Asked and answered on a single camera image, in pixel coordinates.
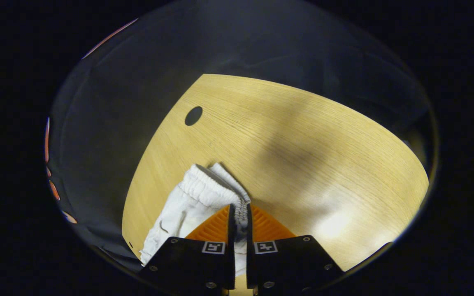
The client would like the dark grey side curtain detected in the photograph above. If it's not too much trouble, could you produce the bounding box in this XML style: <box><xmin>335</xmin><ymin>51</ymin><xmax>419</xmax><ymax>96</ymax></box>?
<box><xmin>155</xmin><ymin>0</ymin><xmax>438</xmax><ymax>165</ymax></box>

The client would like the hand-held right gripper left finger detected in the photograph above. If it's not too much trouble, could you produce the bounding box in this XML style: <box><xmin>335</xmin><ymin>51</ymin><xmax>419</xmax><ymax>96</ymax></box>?
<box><xmin>138</xmin><ymin>203</ymin><xmax>237</xmax><ymax>293</ymax></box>

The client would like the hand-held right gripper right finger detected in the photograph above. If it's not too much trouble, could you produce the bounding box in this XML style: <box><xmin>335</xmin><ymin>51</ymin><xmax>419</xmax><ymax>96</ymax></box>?
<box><xmin>246</xmin><ymin>203</ymin><xmax>345</xmax><ymax>294</ymax></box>

